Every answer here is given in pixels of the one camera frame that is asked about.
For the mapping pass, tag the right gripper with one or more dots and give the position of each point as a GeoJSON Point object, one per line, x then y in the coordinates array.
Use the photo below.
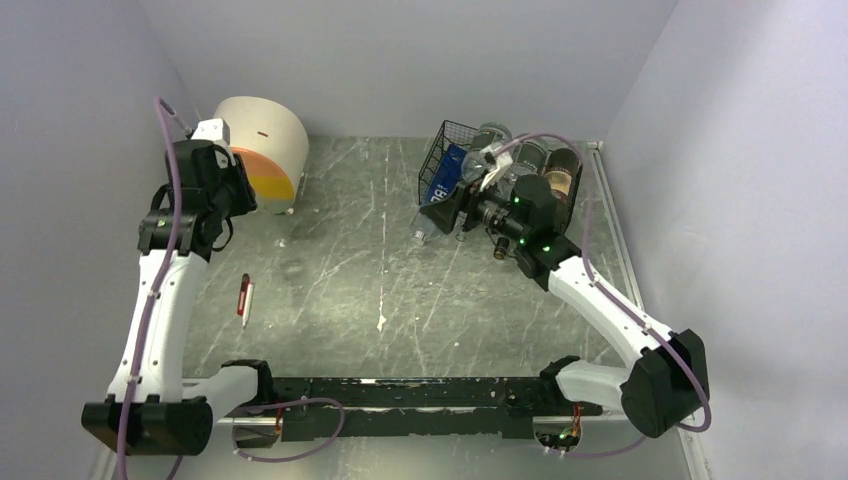
{"type": "Point", "coordinates": [467, 200]}

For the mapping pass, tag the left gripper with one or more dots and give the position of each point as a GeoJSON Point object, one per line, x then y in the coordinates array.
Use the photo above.
{"type": "Point", "coordinates": [235, 169]}

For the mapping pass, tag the blue square bottle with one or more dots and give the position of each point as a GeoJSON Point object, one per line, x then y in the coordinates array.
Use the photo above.
{"type": "Point", "coordinates": [437, 180]}

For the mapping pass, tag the clear bottle white cap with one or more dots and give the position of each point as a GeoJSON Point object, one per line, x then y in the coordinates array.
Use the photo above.
{"type": "Point", "coordinates": [488, 136]}

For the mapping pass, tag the clear bottle silver cap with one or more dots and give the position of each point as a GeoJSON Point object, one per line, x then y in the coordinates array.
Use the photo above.
{"type": "Point", "coordinates": [529, 157]}

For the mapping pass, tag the dark bottle black neck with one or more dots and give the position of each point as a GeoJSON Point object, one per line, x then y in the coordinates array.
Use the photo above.
{"type": "Point", "coordinates": [562, 172]}

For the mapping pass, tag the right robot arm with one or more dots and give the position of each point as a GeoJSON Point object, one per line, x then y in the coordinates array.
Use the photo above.
{"type": "Point", "coordinates": [663, 382]}

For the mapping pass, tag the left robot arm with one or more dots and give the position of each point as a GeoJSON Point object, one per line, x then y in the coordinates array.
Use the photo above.
{"type": "Point", "coordinates": [148, 410]}

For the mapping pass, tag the cream and orange cylinder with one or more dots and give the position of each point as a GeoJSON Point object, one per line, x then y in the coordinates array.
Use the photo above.
{"type": "Point", "coordinates": [274, 146]}

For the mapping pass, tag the red and white pen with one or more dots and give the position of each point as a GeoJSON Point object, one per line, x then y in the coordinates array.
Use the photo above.
{"type": "Point", "coordinates": [246, 294]}

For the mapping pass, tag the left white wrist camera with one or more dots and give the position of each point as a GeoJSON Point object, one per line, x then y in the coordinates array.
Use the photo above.
{"type": "Point", "coordinates": [215, 130]}

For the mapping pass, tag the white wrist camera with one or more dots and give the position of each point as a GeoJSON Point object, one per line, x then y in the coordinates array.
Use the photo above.
{"type": "Point", "coordinates": [499, 161]}
{"type": "Point", "coordinates": [215, 130]}

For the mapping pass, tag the black wire wine rack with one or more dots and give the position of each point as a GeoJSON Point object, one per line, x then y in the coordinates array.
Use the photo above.
{"type": "Point", "coordinates": [461, 135]}

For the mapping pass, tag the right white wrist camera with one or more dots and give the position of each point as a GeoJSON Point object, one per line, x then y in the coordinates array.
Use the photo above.
{"type": "Point", "coordinates": [499, 161]}

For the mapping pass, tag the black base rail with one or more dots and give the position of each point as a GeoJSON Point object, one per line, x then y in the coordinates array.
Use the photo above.
{"type": "Point", "coordinates": [508, 407]}

